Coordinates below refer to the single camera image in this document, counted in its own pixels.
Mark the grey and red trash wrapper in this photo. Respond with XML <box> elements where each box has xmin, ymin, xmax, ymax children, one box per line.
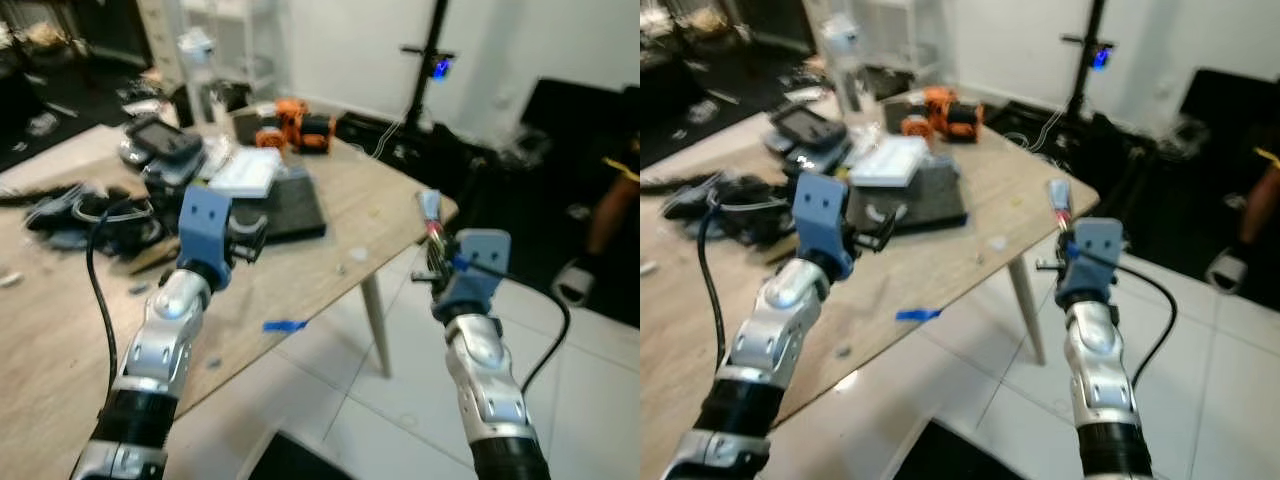
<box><xmin>417</xmin><ymin>189</ymin><xmax>446</xmax><ymax>239</ymax></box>
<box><xmin>1046</xmin><ymin>179</ymin><xmax>1075</xmax><ymax>231</ymax></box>

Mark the flat black case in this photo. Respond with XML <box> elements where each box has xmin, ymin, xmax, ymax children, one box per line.
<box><xmin>852</xmin><ymin>158</ymin><xmax>969</xmax><ymax>235</ymax></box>
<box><xmin>232</xmin><ymin>168</ymin><xmax>329</xmax><ymax>244</ymax></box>

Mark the white rectangular board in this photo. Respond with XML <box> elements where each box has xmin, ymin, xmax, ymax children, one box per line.
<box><xmin>848</xmin><ymin>136</ymin><xmax>932</xmax><ymax>189</ymax></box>
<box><xmin>207</xmin><ymin>147</ymin><xmax>284</xmax><ymax>199</ymax></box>

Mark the light wooden table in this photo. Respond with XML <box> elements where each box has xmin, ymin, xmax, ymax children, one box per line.
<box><xmin>640</xmin><ymin>90</ymin><xmax>1101</xmax><ymax>480</ymax></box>
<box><xmin>0</xmin><ymin>100</ymin><xmax>460</xmax><ymax>480</ymax></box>

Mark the orange and black device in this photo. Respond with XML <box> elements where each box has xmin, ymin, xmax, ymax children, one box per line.
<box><xmin>899</xmin><ymin>86</ymin><xmax>987</xmax><ymax>144</ymax></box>
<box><xmin>254</xmin><ymin>97</ymin><xmax>337</xmax><ymax>154</ymax></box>

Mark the black screen device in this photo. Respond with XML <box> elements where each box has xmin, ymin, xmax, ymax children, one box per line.
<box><xmin>765</xmin><ymin>104</ymin><xmax>853</xmax><ymax>169</ymax></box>
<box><xmin>119</xmin><ymin>115</ymin><xmax>207</xmax><ymax>169</ymax></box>

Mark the person in black clothes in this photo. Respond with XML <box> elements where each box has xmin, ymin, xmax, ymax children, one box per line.
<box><xmin>1204</xmin><ymin>140</ymin><xmax>1280</xmax><ymax>299</ymax></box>
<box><xmin>552</xmin><ymin>84</ymin><xmax>641</xmax><ymax>309</ymax></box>

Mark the black stand with blue light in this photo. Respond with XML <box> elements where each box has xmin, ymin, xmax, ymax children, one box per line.
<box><xmin>1058</xmin><ymin>0</ymin><xmax>1119</xmax><ymax>123</ymax></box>
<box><xmin>398</xmin><ymin>0</ymin><xmax>459</xmax><ymax>133</ymax></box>

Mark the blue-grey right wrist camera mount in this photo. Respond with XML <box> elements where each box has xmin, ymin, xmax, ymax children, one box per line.
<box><xmin>1054</xmin><ymin>217</ymin><xmax>1127</xmax><ymax>308</ymax></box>
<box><xmin>433</xmin><ymin>229</ymin><xmax>514</xmax><ymax>322</ymax></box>

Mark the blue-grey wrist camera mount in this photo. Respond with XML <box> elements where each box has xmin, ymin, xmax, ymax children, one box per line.
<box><xmin>433</xmin><ymin>229</ymin><xmax>514</xmax><ymax>322</ymax></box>
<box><xmin>792</xmin><ymin>171</ymin><xmax>857</xmax><ymax>282</ymax></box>
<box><xmin>1054</xmin><ymin>217</ymin><xmax>1127</xmax><ymax>308</ymax></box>
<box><xmin>177</xmin><ymin>184</ymin><xmax>235</xmax><ymax>292</ymax></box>

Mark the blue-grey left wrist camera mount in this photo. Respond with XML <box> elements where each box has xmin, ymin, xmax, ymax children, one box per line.
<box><xmin>792</xmin><ymin>171</ymin><xmax>857</xmax><ymax>282</ymax></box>
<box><xmin>177</xmin><ymin>184</ymin><xmax>235</xmax><ymax>292</ymax></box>

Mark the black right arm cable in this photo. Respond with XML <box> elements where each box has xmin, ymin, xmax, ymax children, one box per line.
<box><xmin>452</xmin><ymin>254</ymin><xmax>572</xmax><ymax>397</ymax></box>
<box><xmin>1072</xmin><ymin>244</ymin><xmax>1179</xmax><ymax>391</ymax></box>

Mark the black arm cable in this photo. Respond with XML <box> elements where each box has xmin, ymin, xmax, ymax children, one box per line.
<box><xmin>696</xmin><ymin>198</ymin><xmax>791</xmax><ymax>373</ymax></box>
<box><xmin>86</xmin><ymin>198</ymin><xmax>153</xmax><ymax>403</ymax></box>
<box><xmin>452</xmin><ymin>254</ymin><xmax>572</xmax><ymax>397</ymax></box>
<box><xmin>1072</xmin><ymin>244</ymin><xmax>1179</xmax><ymax>391</ymax></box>

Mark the black cable tangle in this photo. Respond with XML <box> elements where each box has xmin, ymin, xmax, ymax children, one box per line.
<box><xmin>658</xmin><ymin>172</ymin><xmax>801</xmax><ymax>247</ymax></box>
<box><xmin>20</xmin><ymin>182</ymin><xmax>171</xmax><ymax>253</ymax></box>

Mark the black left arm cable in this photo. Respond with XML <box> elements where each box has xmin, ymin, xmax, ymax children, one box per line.
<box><xmin>696</xmin><ymin>198</ymin><xmax>791</xmax><ymax>373</ymax></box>
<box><xmin>86</xmin><ymin>198</ymin><xmax>153</xmax><ymax>403</ymax></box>

